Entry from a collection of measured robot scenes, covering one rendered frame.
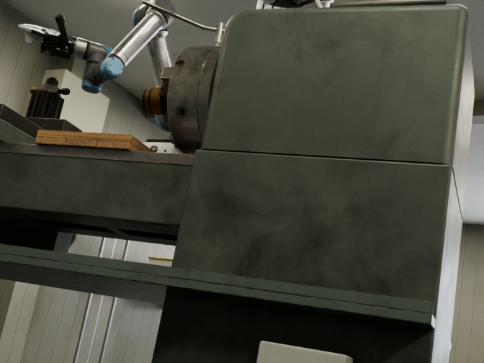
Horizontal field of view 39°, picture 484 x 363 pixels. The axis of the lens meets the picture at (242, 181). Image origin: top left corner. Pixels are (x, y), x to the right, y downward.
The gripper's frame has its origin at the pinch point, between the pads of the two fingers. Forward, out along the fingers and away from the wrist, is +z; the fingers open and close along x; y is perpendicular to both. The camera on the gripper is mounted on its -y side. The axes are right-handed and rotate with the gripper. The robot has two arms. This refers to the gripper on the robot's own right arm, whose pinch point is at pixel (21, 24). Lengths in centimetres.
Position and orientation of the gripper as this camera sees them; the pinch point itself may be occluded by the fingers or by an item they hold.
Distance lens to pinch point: 273.9
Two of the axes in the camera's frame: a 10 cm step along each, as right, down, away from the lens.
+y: -3.7, 8.5, 3.7
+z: -9.0, -2.3, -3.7
